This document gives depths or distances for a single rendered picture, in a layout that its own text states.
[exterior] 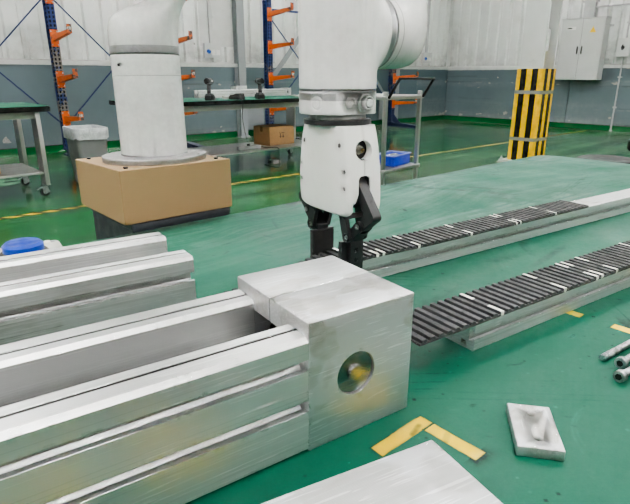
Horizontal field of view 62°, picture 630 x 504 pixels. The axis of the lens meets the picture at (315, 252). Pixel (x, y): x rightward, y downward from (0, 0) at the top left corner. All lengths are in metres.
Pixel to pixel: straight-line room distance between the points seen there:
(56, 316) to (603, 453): 0.42
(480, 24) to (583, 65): 2.71
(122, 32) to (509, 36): 12.27
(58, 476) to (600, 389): 0.39
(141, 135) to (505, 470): 0.81
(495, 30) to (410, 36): 12.59
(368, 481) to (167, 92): 0.87
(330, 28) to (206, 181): 0.51
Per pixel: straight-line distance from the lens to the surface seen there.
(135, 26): 1.01
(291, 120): 7.29
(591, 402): 0.48
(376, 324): 0.37
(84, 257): 0.54
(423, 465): 0.23
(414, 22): 0.63
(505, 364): 0.50
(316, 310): 0.35
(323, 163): 0.59
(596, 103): 12.12
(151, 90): 1.00
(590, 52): 11.94
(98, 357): 0.36
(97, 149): 5.57
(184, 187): 0.98
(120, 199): 0.95
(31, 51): 8.27
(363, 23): 0.57
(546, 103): 7.02
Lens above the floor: 1.02
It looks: 18 degrees down
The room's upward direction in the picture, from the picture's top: straight up
